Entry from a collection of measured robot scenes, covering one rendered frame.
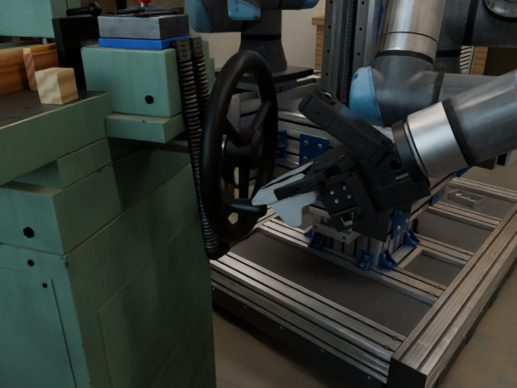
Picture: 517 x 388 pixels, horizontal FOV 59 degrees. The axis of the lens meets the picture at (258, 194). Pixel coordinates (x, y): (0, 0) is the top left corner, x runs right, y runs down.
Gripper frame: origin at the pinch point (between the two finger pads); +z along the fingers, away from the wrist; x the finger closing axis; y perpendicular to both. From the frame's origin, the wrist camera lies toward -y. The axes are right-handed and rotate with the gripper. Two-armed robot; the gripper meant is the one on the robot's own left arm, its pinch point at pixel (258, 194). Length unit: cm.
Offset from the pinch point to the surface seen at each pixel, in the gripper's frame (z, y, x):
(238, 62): -3.1, -15.9, 7.0
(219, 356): 64, 54, 46
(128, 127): 13.8, -15.6, 1.6
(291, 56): 89, -17, 344
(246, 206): 2.4, 0.9, -0.2
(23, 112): 17.6, -22.6, -9.3
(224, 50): 146, -52, 353
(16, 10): 25.5, -39.2, 7.9
